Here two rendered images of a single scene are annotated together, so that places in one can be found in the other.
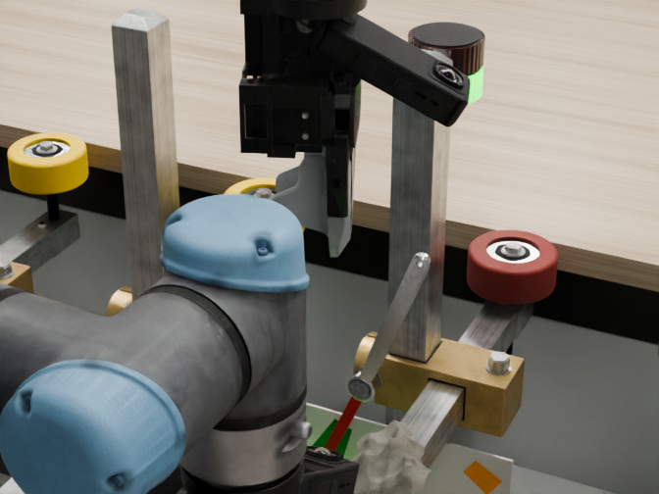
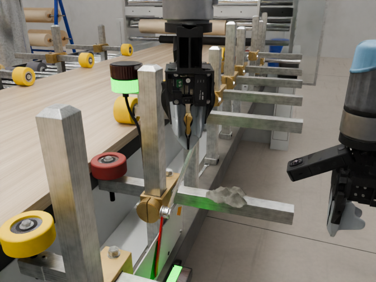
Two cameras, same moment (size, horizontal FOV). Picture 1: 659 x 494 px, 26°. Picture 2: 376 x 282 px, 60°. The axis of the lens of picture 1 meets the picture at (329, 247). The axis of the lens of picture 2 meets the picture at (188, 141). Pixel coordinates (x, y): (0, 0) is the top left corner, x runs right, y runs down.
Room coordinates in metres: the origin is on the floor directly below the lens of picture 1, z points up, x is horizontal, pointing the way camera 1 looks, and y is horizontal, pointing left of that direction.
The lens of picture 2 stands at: (1.01, 0.52, 1.23)
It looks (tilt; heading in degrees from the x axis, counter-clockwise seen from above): 23 degrees down; 263
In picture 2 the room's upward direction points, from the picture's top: straight up
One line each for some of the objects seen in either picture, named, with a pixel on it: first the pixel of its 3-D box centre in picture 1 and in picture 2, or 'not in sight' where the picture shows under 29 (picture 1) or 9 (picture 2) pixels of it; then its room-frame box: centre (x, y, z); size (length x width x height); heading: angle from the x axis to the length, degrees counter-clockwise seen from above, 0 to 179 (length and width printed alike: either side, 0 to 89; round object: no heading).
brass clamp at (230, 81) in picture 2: not in sight; (229, 80); (0.68, -0.77, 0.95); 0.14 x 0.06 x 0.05; 65
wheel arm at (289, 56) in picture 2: not in sight; (259, 54); (0.32, -1.45, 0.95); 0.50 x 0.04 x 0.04; 155
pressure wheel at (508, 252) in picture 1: (509, 300); (110, 179); (1.11, -0.16, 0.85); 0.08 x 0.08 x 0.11
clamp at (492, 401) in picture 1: (438, 376); (159, 195); (1.00, -0.09, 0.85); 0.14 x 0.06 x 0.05; 65
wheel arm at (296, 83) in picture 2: not in sight; (238, 79); (0.64, -0.77, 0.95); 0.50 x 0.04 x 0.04; 155
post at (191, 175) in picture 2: not in sight; (191, 139); (0.90, -0.30, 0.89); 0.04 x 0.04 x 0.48; 65
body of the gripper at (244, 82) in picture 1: (305, 66); (188, 64); (0.95, 0.02, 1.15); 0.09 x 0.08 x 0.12; 85
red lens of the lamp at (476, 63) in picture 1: (445, 48); (126, 70); (1.05, -0.09, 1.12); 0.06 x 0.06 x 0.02
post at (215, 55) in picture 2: not in sight; (213, 117); (0.79, -0.52, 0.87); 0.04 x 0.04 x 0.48; 65
